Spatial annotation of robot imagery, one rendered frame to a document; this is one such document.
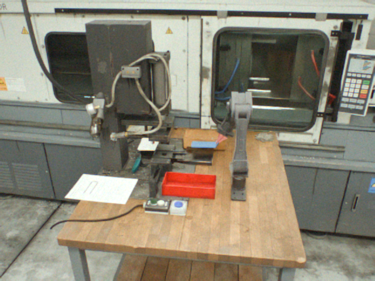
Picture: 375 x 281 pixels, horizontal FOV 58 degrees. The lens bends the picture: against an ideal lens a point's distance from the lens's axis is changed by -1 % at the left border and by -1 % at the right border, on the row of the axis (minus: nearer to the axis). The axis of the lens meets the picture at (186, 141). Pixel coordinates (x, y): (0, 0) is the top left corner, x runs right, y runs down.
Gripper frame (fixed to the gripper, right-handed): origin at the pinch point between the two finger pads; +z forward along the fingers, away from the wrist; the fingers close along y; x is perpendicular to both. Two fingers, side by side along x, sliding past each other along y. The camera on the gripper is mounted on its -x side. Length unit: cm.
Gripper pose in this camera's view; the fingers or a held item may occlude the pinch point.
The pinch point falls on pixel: (217, 142)
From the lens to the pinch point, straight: 194.8
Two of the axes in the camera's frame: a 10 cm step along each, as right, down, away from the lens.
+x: -0.8, 4.4, -8.9
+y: -8.7, -4.7, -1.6
